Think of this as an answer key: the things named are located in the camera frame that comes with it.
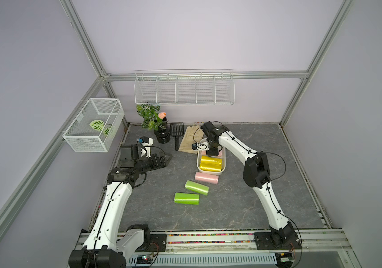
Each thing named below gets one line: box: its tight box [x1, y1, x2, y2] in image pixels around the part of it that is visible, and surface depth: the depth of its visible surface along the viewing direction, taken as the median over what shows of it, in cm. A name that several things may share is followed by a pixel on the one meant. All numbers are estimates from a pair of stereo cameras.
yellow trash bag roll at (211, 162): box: [199, 155, 223, 170], surface depth 97 cm
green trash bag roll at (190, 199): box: [173, 192, 200, 205], surface depth 86 cm
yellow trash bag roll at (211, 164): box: [199, 159, 223, 171], surface depth 96 cm
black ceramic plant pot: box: [153, 116, 171, 144], surface depth 107 cm
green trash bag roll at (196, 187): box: [184, 179, 210, 196], surface depth 89 cm
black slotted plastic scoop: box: [169, 122, 185, 152], surface depth 118 cm
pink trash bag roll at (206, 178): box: [194, 171, 219, 185], surface depth 92 cm
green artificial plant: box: [136, 103, 167, 132], surface depth 92 cm
